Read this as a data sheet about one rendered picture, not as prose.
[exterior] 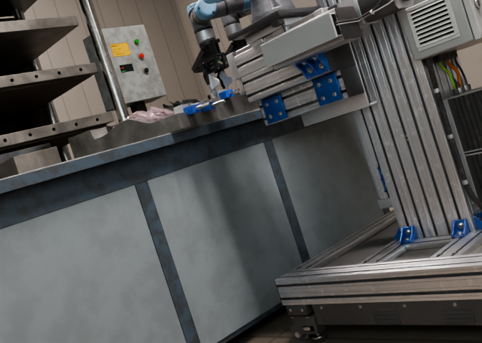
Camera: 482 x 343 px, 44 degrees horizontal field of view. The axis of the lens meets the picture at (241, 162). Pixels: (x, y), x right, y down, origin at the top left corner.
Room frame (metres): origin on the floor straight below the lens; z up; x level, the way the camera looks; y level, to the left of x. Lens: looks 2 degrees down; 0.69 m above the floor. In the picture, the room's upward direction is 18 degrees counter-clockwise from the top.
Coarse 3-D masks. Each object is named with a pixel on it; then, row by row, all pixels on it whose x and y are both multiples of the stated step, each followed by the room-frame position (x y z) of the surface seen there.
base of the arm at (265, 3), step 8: (256, 0) 1.90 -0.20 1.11; (264, 0) 1.88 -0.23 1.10; (272, 0) 1.88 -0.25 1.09; (280, 0) 1.88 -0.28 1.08; (288, 0) 1.90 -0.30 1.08; (256, 8) 1.89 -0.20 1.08; (264, 8) 1.87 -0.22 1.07; (272, 8) 1.88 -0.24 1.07; (280, 8) 1.86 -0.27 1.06; (288, 8) 1.88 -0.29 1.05; (256, 16) 1.89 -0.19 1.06; (264, 16) 1.87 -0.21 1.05
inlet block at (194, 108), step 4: (184, 104) 2.06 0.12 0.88; (188, 104) 2.08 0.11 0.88; (196, 104) 2.05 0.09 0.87; (204, 104) 2.02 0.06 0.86; (208, 104) 2.02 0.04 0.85; (176, 108) 2.05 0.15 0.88; (180, 108) 2.05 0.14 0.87; (184, 108) 2.04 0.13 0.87; (188, 108) 2.04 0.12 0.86; (192, 108) 2.03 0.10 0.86; (196, 108) 2.04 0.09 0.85; (176, 112) 2.06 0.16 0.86; (180, 112) 2.05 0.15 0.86; (188, 112) 2.04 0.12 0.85; (192, 112) 2.03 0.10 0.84; (196, 112) 2.04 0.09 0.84
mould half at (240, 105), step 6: (234, 96) 2.34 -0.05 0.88; (240, 96) 2.37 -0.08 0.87; (246, 96) 2.39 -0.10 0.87; (228, 102) 2.32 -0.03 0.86; (234, 102) 2.34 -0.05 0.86; (240, 102) 2.36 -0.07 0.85; (246, 102) 2.38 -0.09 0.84; (252, 102) 2.41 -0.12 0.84; (168, 108) 2.49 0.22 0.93; (216, 108) 2.27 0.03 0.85; (222, 108) 2.29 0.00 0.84; (228, 108) 2.31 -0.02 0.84; (234, 108) 2.33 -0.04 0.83; (240, 108) 2.35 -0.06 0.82; (246, 108) 2.37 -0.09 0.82; (252, 108) 2.40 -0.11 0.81; (258, 108) 2.42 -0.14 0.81; (222, 114) 2.28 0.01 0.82; (228, 114) 2.30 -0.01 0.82; (234, 114) 2.32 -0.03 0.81
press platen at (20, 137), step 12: (72, 120) 2.76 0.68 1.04; (84, 120) 2.80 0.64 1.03; (96, 120) 2.87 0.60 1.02; (108, 120) 2.89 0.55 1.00; (24, 132) 2.60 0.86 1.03; (36, 132) 2.63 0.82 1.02; (48, 132) 2.67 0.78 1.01; (60, 132) 2.71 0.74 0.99; (0, 144) 2.51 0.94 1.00; (12, 144) 2.55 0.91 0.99
